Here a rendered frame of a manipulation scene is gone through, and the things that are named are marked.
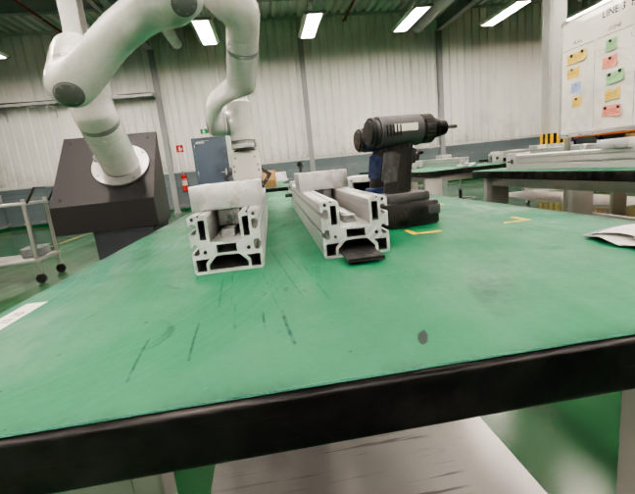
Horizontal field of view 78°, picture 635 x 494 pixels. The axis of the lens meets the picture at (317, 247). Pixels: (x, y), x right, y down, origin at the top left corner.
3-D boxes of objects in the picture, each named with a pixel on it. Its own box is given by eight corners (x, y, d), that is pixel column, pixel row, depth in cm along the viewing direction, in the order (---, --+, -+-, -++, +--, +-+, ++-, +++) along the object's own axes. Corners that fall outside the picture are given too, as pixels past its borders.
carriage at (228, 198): (210, 218, 78) (204, 183, 77) (265, 212, 79) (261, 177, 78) (194, 229, 62) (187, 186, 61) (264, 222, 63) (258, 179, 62)
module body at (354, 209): (294, 209, 137) (291, 184, 135) (322, 206, 138) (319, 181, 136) (324, 259, 59) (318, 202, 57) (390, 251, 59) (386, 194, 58)
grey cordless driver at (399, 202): (366, 226, 84) (359, 120, 79) (448, 215, 88) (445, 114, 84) (382, 231, 76) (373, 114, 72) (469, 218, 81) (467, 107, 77)
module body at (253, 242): (239, 215, 135) (235, 190, 133) (268, 212, 136) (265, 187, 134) (195, 275, 57) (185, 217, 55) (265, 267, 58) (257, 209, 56)
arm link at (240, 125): (229, 140, 129) (257, 138, 132) (223, 98, 127) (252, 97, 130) (226, 143, 137) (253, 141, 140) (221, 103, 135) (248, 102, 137)
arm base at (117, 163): (84, 185, 131) (57, 143, 116) (101, 145, 142) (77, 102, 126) (142, 187, 132) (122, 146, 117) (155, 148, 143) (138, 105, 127)
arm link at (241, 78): (203, 57, 106) (209, 143, 131) (261, 56, 111) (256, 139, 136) (198, 38, 111) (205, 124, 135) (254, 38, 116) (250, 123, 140)
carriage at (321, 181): (296, 199, 104) (293, 172, 103) (337, 194, 105) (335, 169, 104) (301, 204, 89) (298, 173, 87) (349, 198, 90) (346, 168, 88)
